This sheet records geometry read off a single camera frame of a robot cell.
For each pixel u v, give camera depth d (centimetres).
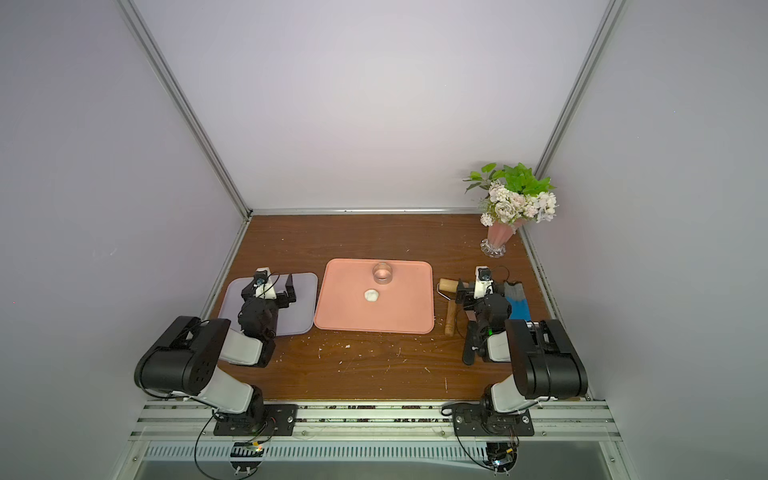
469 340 87
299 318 90
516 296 94
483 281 78
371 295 94
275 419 73
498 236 98
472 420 73
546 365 44
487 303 71
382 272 100
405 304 96
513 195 85
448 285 96
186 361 45
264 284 76
